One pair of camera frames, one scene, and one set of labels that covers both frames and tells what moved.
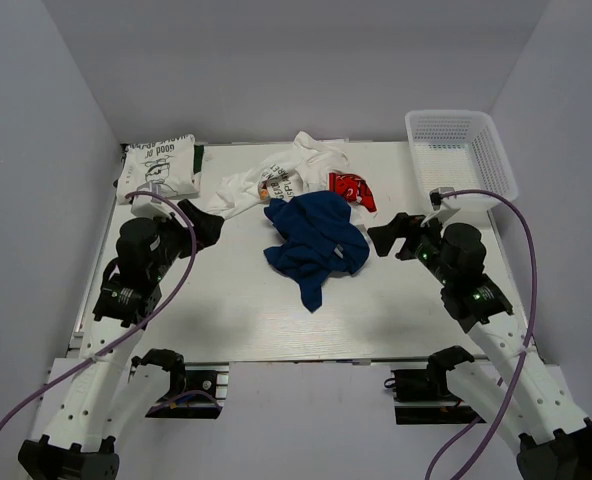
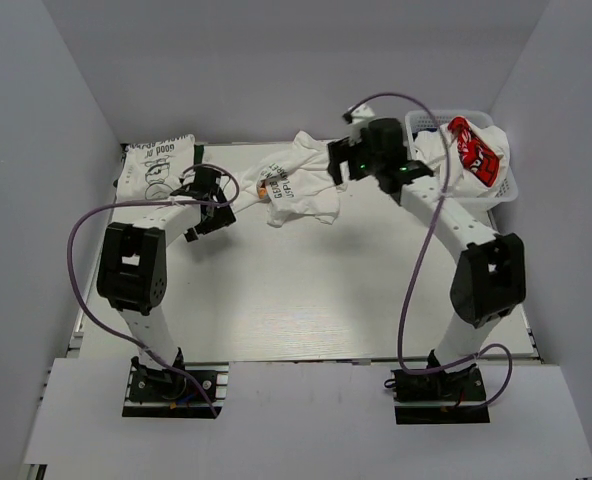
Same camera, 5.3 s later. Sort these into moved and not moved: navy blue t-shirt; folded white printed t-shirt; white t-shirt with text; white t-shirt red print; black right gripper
Moved: navy blue t-shirt; white t-shirt red print; black right gripper
Not moved: white t-shirt with text; folded white printed t-shirt
